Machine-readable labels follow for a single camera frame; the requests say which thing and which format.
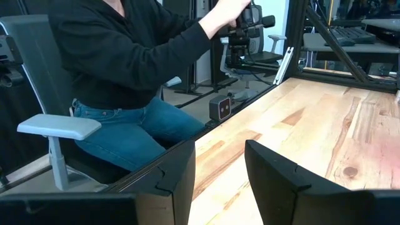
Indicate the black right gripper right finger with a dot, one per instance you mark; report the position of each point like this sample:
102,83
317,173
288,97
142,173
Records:
275,187

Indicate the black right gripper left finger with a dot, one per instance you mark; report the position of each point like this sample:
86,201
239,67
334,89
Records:
175,175

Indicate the person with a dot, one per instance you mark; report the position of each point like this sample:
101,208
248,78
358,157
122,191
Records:
125,62

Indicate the grey mesh office chair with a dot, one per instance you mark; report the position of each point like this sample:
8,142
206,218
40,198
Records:
261,47

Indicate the dark grey desk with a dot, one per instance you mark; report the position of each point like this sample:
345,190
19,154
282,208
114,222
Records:
359,48

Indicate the person's hand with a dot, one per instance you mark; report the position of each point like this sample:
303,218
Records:
225,15

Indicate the black keyboard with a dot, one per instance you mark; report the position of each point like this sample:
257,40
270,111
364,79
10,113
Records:
353,33

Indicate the small grey table-level camera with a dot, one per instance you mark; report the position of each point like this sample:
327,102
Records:
220,108

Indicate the silver frame bracket strip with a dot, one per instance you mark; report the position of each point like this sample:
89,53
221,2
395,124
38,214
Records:
283,66

